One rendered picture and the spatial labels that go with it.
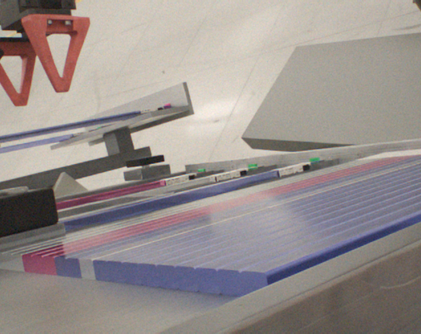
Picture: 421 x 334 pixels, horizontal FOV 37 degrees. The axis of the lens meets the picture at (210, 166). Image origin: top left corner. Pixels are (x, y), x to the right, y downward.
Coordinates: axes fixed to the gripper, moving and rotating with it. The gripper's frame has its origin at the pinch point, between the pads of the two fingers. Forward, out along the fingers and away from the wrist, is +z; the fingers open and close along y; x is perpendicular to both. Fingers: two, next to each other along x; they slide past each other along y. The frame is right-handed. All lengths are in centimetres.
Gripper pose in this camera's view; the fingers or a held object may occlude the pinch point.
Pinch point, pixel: (39, 91)
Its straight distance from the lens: 71.5
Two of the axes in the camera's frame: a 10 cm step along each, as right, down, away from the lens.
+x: 7.4, -1.3, 6.6
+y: 6.6, -0.7, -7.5
